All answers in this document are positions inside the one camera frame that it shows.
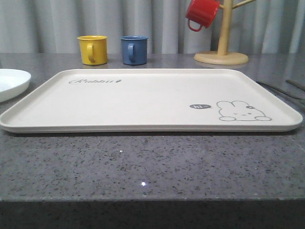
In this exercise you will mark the white round plate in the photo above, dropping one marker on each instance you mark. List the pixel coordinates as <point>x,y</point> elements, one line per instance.
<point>12,83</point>

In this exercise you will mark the silver metal fork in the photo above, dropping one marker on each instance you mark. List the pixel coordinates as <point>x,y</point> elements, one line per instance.
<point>301,100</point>

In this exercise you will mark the beige rabbit serving tray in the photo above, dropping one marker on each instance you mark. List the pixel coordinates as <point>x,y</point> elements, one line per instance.
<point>113,100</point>

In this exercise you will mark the blue mug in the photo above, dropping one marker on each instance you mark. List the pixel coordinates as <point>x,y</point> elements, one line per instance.
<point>134,49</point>

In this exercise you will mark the yellow mug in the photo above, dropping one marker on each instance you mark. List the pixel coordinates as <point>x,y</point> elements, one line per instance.
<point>93,49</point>

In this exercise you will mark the wooden mug tree stand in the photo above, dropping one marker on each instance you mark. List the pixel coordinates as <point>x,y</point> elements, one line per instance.
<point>222,56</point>

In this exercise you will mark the red mug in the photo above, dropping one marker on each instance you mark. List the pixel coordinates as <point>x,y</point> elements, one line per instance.
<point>202,12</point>

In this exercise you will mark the grey curtain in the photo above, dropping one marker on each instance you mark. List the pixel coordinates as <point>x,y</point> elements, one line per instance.
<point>52,26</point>

